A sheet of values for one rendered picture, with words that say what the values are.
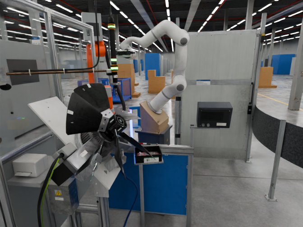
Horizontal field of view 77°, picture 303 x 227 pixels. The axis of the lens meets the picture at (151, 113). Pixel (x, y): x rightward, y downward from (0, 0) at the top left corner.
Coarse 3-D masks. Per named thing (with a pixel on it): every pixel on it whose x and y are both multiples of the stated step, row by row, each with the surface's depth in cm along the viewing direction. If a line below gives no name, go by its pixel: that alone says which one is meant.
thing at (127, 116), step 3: (117, 111) 153; (120, 111) 154; (126, 111) 157; (120, 114) 147; (123, 114) 148; (126, 114) 149; (129, 114) 151; (132, 114) 154; (123, 117) 141; (126, 117) 142; (129, 117) 144; (132, 117) 147; (135, 117) 150; (138, 117) 154; (126, 120) 135
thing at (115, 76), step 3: (111, 12) 115; (111, 15) 115; (108, 18) 115; (111, 18) 115; (108, 21) 116; (111, 21) 115; (114, 72) 123; (114, 75) 123; (117, 75) 125; (114, 78) 124; (117, 78) 125; (114, 81) 124; (117, 81) 125; (114, 87) 126; (117, 87) 126
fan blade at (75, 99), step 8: (72, 96) 98; (80, 96) 103; (72, 104) 97; (80, 104) 101; (88, 104) 106; (80, 112) 100; (88, 112) 105; (96, 112) 110; (80, 120) 100; (88, 120) 105; (96, 120) 110; (72, 128) 96; (80, 128) 101; (88, 128) 106; (96, 128) 111
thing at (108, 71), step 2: (106, 70) 120; (108, 70) 121; (110, 70) 121; (106, 72) 121; (108, 72) 121; (110, 72) 122; (106, 74) 124; (108, 74) 121; (110, 74) 121; (112, 74) 122; (110, 76) 122; (110, 78) 123; (112, 78) 123; (110, 80) 123; (112, 80) 123; (110, 82) 123; (112, 82) 124; (118, 82) 126; (120, 82) 126; (110, 84) 124; (112, 84) 123; (114, 84) 123; (116, 84) 123; (118, 84) 124
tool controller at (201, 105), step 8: (200, 104) 155; (208, 104) 154; (216, 104) 153; (224, 104) 152; (200, 112) 152; (208, 112) 151; (216, 112) 150; (224, 112) 150; (200, 120) 156; (208, 120) 155; (216, 120) 154; (224, 120) 153
